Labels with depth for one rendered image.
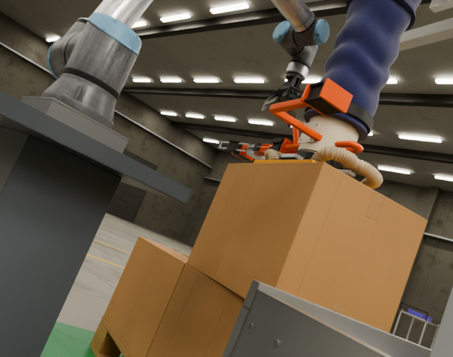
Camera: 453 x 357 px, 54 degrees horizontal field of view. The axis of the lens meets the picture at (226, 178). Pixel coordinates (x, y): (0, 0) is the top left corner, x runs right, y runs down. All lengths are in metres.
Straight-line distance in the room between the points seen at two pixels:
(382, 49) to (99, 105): 0.91
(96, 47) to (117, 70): 0.07
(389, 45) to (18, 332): 1.34
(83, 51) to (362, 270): 0.91
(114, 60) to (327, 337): 0.81
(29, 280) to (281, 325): 0.58
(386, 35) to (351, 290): 0.83
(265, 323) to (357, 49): 0.96
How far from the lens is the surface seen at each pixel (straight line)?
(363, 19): 1.61
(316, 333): 0.80
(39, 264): 1.13
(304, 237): 1.14
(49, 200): 1.09
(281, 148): 1.66
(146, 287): 1.88
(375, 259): 1.29
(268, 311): 0.91
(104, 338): 2.13
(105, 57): 1.18
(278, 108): 1.31
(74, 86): 1.16
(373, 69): 1.53
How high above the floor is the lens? 0.65
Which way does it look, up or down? 8 degrees up
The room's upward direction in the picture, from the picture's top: 23 degrees clockwise
